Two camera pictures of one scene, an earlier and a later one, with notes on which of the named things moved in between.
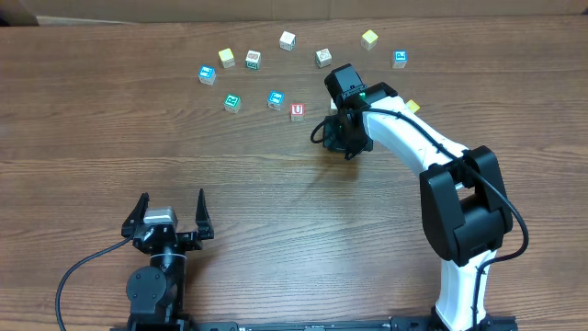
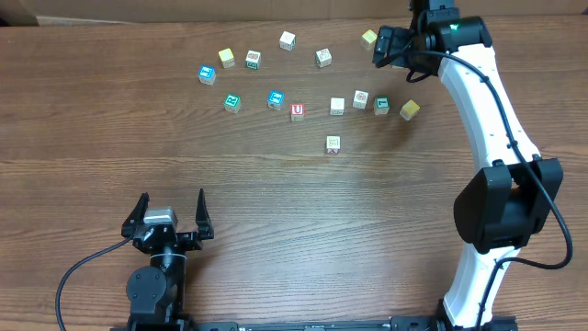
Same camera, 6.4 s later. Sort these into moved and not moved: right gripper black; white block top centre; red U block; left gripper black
Moved: right gripper black
Not moved: left gripper black; white block top centre; red U block
